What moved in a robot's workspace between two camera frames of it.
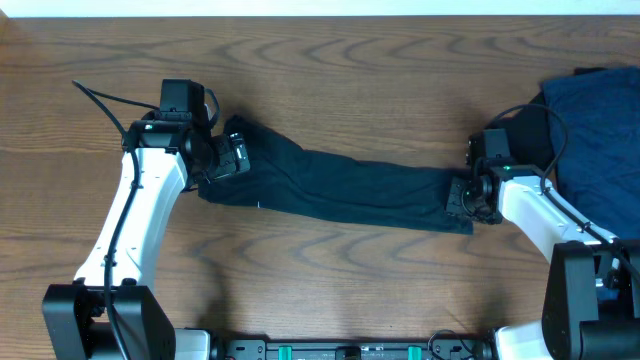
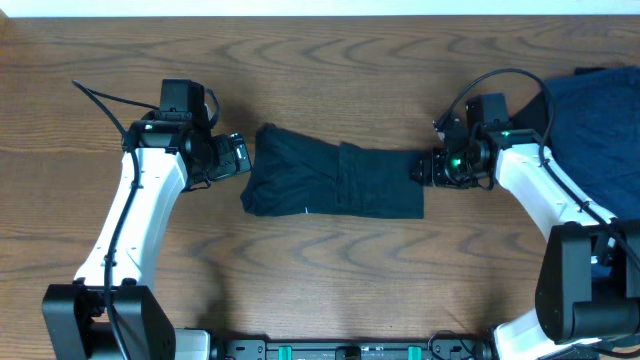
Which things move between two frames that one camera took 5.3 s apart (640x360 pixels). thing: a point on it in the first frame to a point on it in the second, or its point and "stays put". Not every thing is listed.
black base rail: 435,349 stays put
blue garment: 599,177 stays put
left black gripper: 228,164 stays put
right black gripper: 454,204 to 433,170
